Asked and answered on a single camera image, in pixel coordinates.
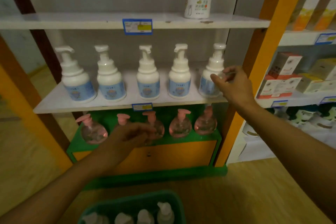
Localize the orange framed white shelf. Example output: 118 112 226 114
0 0 313 191

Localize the orange white product box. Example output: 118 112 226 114
314 0 336 32
293 0 333 32

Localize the green orange base cabinet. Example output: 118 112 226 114
65 104 228 191

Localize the teal plastic basket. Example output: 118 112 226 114
77 190 187 224

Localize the clear pink pump bottle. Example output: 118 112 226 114
194 105 218 135
142 111 165 140
116 113 131 127
75 113 109 145
169 108 193 139

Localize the white red product box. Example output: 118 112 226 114
257 74 302 100

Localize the pale yellow product box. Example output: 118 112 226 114
308 58 336 81
296 73 325 94

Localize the person's left hand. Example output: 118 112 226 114
96 122 156 167

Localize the person's right hand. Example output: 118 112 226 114
210 65 257 112

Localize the person's left forearm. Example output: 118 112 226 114
0 150 124 224

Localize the person's right forearm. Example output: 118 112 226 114
236 100 336 222

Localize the white blue label pump bottle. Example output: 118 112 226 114
136 44 161 100
54 45 98 104
94 44 127 102
198 42 227 98
168 43 192 100

